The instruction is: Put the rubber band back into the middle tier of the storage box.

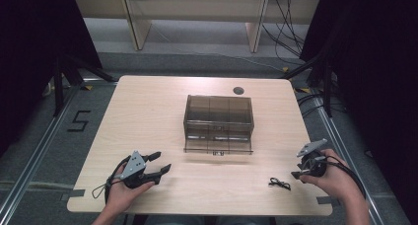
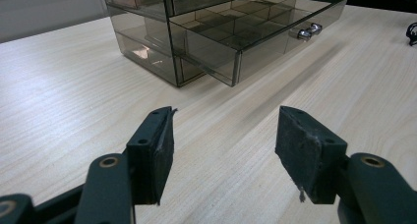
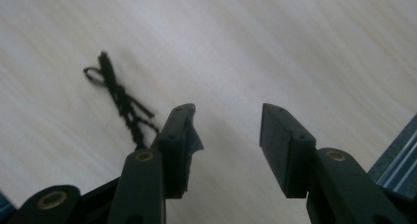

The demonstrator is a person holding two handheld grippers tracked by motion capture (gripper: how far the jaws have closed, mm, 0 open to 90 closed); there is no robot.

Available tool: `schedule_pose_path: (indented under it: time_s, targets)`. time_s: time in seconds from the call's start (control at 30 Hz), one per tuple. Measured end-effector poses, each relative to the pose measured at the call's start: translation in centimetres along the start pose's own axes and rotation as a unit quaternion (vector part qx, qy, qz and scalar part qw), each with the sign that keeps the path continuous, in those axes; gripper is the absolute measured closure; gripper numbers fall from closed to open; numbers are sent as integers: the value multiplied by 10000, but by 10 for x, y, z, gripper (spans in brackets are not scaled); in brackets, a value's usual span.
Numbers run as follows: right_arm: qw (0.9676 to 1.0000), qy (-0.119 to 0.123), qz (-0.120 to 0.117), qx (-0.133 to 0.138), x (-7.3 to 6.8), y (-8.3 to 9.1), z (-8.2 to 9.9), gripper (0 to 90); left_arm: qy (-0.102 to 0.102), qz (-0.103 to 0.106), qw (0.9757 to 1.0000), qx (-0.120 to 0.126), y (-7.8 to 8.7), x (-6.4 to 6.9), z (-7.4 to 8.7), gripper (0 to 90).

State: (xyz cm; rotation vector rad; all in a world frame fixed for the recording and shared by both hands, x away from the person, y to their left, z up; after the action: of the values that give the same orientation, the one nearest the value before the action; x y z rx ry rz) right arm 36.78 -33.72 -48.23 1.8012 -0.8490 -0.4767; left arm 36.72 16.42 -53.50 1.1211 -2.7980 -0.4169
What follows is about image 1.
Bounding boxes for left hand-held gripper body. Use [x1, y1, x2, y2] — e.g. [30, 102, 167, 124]
[113, 150, 162, 190]

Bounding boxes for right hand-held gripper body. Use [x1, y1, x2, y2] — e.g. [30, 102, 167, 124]
[295, 138, 329, 179]

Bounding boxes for small black wire item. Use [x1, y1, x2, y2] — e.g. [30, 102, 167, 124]
[268, 177, 292, 191]

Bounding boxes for transparent brown drawer box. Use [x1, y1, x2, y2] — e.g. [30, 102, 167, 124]
[182, 94, 255, 157]

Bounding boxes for person's right hand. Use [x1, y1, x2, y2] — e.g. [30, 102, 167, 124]
[299, 148, 359, 203]

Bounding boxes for person's left hand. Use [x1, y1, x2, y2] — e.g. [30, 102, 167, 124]
[104, 163, 156, 216]

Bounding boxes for grey tape strip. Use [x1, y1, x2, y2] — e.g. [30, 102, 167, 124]
[60, 188, 86, 201]
[316, 195, 342, 207]

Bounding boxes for black metal stand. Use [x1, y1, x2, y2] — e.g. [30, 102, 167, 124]
[280, 51, 338, 118]
[52, 52, 117, 118]

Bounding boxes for black curtain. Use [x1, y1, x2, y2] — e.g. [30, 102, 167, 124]
[300, 0, 418, 224]
[0, 0, 103, 157]

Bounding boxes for beige wooden shelf unit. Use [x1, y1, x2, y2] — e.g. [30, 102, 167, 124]
[72, 0, 321, 53]

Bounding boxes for left hand-held gripper black cable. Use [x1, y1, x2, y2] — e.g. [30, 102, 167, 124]
[91, 155, 132, 205]

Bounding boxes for hand-held gripper black cable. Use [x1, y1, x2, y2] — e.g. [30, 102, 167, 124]
[315, 155, 367, 199]
[91, 155, 132, 205]

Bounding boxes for aluminium floor rail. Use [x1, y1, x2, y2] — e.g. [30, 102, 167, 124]
[0, 83, 82, 224]
[312, 95, 392, 225]

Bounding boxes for right hand-held gripper black cable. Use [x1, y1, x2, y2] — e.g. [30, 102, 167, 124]
[315, 155, 367, 199]

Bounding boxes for black floor cables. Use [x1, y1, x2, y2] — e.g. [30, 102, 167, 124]
[296, 92, 346, 119]

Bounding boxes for bundle of black cables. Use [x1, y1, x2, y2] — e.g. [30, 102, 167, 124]
[261, 0, 307, 65]

